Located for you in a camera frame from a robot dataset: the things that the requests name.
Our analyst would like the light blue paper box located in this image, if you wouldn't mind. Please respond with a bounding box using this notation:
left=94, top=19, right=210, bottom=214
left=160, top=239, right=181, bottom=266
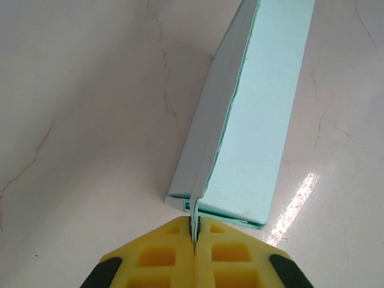
left=164, top=0, right=316, bottom=232

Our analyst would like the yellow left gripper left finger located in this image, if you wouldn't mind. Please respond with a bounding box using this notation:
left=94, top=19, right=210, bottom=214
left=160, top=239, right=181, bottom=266
left=80, top=215, right=197, bottom=288

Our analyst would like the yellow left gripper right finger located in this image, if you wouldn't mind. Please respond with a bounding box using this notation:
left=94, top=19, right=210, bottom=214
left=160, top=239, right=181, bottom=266
left=194, top=215, right=310, bottom=288

